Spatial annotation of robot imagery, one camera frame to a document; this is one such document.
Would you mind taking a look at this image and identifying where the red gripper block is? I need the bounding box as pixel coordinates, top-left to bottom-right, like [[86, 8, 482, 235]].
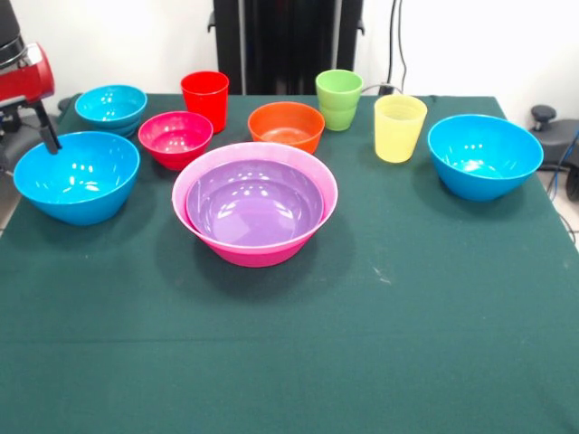
[[0, 42, 62, 156]]

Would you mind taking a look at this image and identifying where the purple shallow bowl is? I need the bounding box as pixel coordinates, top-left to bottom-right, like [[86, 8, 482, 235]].
[[185, 159, 326, 248]]

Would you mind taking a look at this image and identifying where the large pink bowl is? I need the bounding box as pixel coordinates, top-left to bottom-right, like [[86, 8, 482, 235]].
[[171, 141, 339, 269]]

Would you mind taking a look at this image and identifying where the medium blue bowl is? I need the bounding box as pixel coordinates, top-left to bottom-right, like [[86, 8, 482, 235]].
[[427, 114, 545, 203], [12, 130, 141, 227]]

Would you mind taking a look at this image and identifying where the small blue bowl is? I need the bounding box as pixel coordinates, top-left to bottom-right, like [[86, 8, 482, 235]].
[[74, 84, 148, 130], [90, 118, 142, 138]]

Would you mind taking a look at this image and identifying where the small crimson bowl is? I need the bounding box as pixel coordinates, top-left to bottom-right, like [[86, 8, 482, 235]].
[[138, 110, 214, 172]]

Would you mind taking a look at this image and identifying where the red cup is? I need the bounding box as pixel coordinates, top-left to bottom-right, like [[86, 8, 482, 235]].
[[180, 70, 231, 135]]

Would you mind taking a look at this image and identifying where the small orange bowl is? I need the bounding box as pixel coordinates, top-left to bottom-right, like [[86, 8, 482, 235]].
[[247, 101, 327, 155]]

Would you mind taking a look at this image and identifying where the green cup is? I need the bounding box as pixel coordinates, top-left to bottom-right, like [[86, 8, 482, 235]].
[[315, 69, 365, 133]]

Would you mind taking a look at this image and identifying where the dark green tablecloth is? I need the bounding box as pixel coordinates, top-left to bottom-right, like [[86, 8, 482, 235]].
[[0, 92, 579, 434]]

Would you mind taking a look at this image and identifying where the yellow cup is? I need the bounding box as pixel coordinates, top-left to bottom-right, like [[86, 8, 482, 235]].
[[373, 93, 429, 165]]

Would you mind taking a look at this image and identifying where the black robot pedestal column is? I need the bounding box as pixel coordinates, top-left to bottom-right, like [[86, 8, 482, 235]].
[[207, 0, 365, 96]]

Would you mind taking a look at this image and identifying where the black wall cable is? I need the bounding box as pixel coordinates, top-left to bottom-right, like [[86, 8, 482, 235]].
[[377, 0, 409, 96]]

